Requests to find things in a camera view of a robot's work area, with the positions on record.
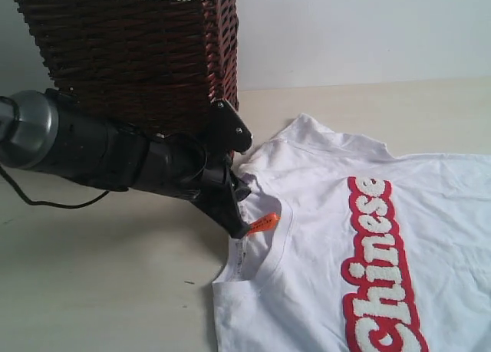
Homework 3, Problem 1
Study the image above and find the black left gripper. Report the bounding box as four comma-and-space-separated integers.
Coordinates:
183, 152, 251, 239

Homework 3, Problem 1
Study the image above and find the white t-shirt red lettering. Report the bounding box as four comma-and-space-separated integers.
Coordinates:
213, 114, 490, 351

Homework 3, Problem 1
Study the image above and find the brown wicker basket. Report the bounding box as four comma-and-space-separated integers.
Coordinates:
15, 0, 239, 134

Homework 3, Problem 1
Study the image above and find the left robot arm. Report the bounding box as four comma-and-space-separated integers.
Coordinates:
1, 89, 252, 239

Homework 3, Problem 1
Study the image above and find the orange clothing tag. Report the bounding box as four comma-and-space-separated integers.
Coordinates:
247, 212, 281, 235

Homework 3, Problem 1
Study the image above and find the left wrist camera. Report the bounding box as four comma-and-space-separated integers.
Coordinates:
203, 99, 252, 155

